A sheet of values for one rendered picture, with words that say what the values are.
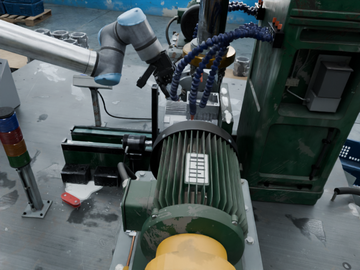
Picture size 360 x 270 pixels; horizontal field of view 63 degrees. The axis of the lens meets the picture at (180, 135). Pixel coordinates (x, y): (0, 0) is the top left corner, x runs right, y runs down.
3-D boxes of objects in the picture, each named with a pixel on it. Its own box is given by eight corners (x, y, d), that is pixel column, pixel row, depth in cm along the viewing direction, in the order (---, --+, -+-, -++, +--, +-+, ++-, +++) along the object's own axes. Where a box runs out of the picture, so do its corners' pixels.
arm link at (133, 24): (125, 10, 106) (144, 1, 99) (143, 42, 112) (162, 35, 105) (110, 22, 100) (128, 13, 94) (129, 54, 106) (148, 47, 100)
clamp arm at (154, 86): (159, 145, 109) (160, 83, 95) (158, 150, 107) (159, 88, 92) (150, 145, 110) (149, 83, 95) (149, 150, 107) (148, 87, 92)
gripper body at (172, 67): (179, 81, 109) (163, 53, 103) (159, 90, 112) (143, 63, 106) (180, 73, 115) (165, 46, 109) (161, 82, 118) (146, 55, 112)
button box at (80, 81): (112, 89, 142) (113, 79, 142) (109, 88, 135) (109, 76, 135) (77, 87, 142) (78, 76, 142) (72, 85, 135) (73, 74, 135)
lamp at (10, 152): (30, 145, 93) (27, 134, 91) (21, 157, 89) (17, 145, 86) (12, 144, 94) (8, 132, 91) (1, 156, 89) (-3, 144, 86)
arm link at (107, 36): (92, 50, 109) (113, 42, 101) (98, 22, 111) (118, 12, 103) (113, 60, 116) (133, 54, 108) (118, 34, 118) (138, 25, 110)
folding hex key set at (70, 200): (59, 199, 111) (58, 196, 110) (66, 194, 114) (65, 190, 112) (76, 209, 108) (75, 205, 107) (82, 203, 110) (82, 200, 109)
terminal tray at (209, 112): (215, 108, 119) (218, 92, 114) (217, 122, 110) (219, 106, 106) (186, 106, 119) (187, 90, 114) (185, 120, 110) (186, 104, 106)
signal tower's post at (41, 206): (52, 201, 110) (23, 105, 86) (43, 218, 104) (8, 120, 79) (31, 200, 111) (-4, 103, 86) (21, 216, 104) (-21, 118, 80)
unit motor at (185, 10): (209, 66, 186) (217, -6, 162) (210, 89, 160) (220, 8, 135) (169, 63, 187) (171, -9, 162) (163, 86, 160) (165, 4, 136)
